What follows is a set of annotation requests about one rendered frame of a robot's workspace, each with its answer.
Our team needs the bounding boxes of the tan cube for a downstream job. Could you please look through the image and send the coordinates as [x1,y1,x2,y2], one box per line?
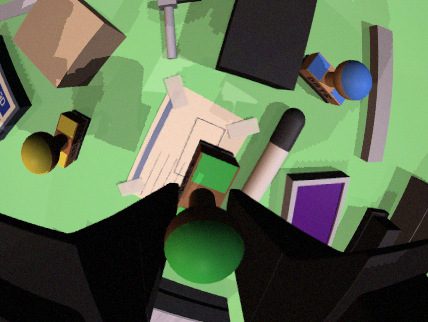
[12,0,126,88]

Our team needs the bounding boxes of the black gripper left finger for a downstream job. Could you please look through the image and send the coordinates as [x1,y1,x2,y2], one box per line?
[0,184,179,322]

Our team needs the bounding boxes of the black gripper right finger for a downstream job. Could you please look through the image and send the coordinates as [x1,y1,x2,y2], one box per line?
[226,189,428,322]

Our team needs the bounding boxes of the cream inspection card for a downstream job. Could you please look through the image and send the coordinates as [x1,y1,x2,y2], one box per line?
[117,75,261,198]

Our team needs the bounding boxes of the green-handled stamp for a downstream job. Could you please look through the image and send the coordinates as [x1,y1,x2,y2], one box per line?
[163,140,245,283]

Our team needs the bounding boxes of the blue-handled rubber stamp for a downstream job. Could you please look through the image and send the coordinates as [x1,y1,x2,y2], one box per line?
[299,52,372,107]

